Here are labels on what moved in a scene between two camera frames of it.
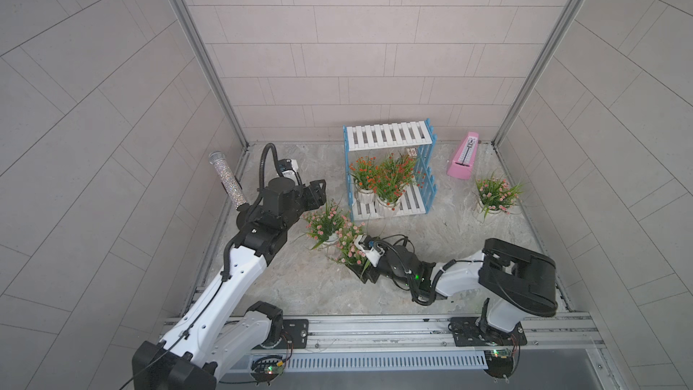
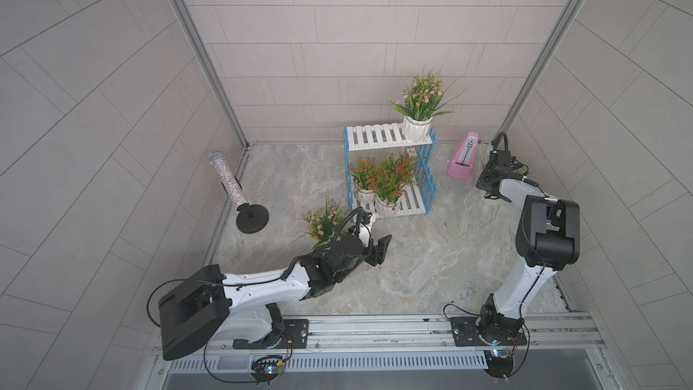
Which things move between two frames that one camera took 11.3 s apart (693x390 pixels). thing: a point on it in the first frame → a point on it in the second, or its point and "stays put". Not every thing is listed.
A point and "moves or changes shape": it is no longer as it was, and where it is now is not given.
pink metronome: [462, 164] stays put
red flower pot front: [396, 172] stays put
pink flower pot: [322, 224] stays put
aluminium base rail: [557, 345] stays put
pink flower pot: [349, 252] moves or changes shape
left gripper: [312, 197] → [376, 255]
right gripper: [369, 270] → [485, 180]
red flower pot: [364, 171] stays put
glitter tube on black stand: [228, 178] stays put
